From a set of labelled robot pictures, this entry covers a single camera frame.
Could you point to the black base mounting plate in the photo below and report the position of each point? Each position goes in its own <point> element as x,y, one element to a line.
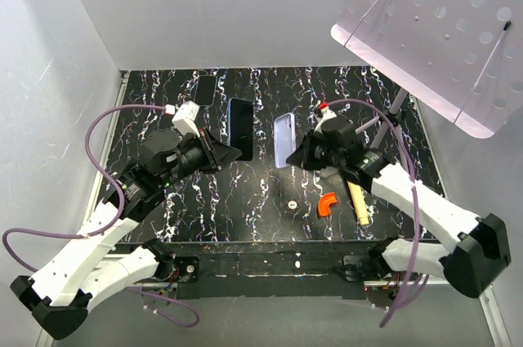
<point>272,269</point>

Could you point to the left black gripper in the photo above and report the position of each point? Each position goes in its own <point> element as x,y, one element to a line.
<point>217,154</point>

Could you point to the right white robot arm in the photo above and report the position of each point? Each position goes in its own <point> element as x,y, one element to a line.
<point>471,252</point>

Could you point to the orange elbow pipe piece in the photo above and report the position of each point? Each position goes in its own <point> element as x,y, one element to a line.
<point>325,205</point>

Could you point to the black smartphone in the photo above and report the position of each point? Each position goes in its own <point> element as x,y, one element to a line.
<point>240,126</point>

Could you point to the white perforated music stand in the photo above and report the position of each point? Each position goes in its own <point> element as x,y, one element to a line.
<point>462,58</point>

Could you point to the phone with teal case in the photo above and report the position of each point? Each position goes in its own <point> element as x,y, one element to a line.
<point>110,191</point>

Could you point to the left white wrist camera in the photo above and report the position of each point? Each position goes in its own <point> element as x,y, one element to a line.
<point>184,119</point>

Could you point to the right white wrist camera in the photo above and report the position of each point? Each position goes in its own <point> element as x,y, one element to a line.
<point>322,114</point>

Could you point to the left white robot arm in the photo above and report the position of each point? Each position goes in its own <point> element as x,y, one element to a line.
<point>62,293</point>

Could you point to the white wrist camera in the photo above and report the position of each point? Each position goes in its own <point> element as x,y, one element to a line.
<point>322,114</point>
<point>184,119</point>

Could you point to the wooden recorder flute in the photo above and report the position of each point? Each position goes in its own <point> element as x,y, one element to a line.
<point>359,204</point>

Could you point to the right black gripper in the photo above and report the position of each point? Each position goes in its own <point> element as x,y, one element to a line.
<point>302,156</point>

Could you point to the dark phone at back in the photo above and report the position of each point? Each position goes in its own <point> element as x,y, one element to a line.
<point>205,90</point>

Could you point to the lilac phone case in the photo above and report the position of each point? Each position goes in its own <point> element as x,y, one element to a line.
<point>284,139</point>

